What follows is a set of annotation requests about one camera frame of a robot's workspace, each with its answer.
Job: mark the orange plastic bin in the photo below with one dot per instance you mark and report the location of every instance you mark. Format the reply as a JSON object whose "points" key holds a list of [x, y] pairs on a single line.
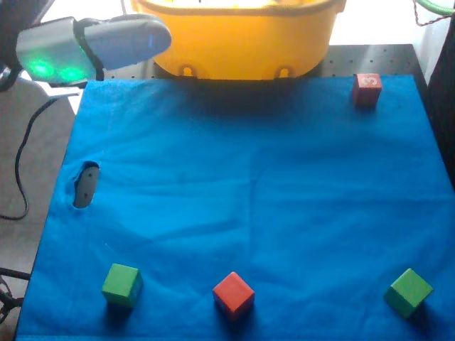
{"points": [[234, 39]]}

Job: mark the blue cloth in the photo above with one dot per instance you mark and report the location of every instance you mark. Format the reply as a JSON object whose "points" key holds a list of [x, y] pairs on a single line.
{"points": [[227, 213]]}

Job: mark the red wooden cube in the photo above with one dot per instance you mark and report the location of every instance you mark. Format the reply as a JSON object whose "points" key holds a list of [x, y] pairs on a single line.
{"points": [[232, 295]]}

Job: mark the green cube with teal number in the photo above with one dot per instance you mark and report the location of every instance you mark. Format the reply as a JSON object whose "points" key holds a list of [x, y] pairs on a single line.
{"points": [[120, 284]]}

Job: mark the red cube with number three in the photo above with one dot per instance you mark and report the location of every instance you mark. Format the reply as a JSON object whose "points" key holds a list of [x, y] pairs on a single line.
{"points": [[367, 90]]}

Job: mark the green wooden cube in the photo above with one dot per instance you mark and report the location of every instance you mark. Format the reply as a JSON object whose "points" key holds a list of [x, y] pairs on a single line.
{"points": [[408, 293]]}

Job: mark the black stand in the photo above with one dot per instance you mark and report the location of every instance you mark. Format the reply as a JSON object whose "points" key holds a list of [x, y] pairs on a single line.
{"points": [[10, 273]]}

